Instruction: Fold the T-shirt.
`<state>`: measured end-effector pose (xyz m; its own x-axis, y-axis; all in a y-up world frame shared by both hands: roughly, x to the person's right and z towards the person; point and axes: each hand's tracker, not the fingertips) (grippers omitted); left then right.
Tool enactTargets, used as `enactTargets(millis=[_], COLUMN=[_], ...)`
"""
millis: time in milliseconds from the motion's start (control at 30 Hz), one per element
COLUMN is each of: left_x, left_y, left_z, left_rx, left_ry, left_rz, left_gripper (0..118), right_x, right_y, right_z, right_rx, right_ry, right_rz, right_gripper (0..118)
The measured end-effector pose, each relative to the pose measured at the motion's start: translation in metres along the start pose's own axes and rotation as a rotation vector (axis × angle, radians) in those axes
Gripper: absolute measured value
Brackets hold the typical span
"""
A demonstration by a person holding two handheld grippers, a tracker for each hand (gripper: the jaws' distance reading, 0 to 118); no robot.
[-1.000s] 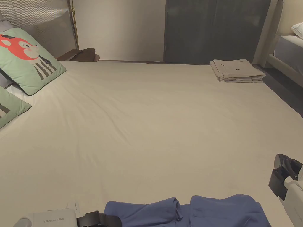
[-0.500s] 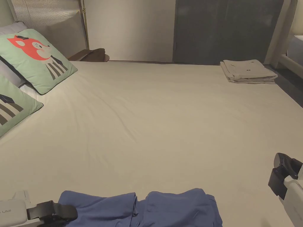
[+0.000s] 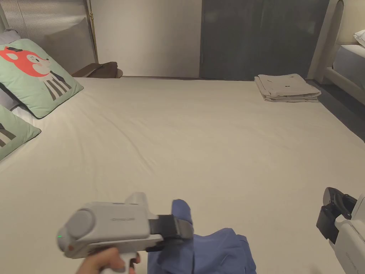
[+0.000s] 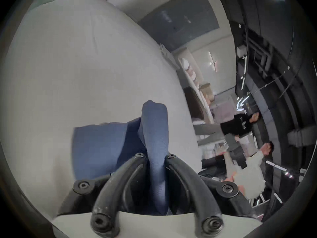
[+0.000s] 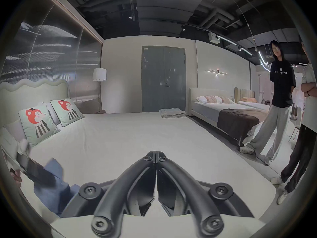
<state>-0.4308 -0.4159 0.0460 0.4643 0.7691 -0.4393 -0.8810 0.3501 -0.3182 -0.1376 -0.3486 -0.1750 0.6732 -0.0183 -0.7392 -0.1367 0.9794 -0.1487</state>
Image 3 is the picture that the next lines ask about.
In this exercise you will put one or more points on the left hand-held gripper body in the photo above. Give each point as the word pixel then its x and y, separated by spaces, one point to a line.
pixel 108 221

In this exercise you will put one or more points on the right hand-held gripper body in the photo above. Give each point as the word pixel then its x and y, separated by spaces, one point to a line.
pixel 346 228

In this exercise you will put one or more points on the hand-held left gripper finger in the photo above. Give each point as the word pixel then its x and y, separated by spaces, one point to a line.
pixel 184 228

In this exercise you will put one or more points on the blue shirt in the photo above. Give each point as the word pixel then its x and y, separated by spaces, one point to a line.
pixel 211 251

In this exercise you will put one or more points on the person's left hand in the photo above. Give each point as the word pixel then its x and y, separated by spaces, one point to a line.
pixel 99 262

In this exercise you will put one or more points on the bed with beige sheet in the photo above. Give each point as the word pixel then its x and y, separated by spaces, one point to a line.
pixel 199 142

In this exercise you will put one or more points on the green cushion with fox print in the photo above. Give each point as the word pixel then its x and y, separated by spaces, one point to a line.
pixel 14 134
pixel 31 74

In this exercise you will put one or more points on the folded beige cloth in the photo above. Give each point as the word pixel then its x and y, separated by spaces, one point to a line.
pixel 288 87

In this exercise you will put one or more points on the grey padded headboard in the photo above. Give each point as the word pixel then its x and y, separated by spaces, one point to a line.
pixel 54 25

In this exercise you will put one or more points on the brass pole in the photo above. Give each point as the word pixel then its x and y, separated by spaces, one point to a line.
pixel 91 17

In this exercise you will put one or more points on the white bed with arched frame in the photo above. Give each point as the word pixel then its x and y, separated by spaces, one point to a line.
pixel 348 57

